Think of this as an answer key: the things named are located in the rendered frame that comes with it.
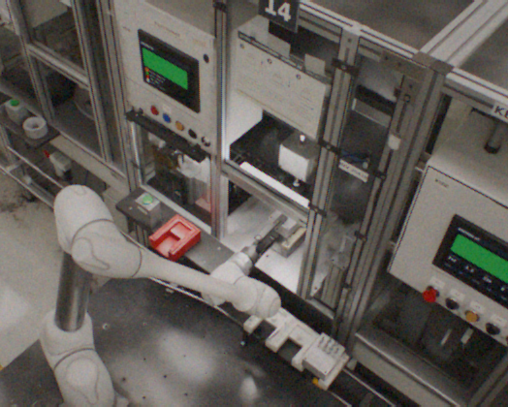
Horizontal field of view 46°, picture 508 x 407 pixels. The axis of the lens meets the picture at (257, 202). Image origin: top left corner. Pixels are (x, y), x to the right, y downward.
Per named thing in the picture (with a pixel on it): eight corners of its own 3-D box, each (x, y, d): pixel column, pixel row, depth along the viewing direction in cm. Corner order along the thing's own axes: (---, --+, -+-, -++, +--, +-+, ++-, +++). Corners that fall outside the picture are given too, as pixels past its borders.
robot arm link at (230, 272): (228, 274, 219) (254, 288, 212) (199, 303, 212) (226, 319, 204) (221, 254, 213) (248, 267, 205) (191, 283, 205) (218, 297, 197)
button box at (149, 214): (137, 219, 240) (134, 200, 232) (151, 208, 245) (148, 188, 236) (151, 229, 237) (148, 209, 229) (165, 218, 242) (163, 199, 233)
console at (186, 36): (122, 107, 216) (105, -12, 182) (177, 72, 231) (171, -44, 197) (208, 161, 200) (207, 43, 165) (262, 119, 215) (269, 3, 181)
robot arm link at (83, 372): (78, 431, 201) (65, 405, 184) (59, 388, 211) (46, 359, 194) (122, 407, 207) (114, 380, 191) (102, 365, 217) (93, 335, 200)
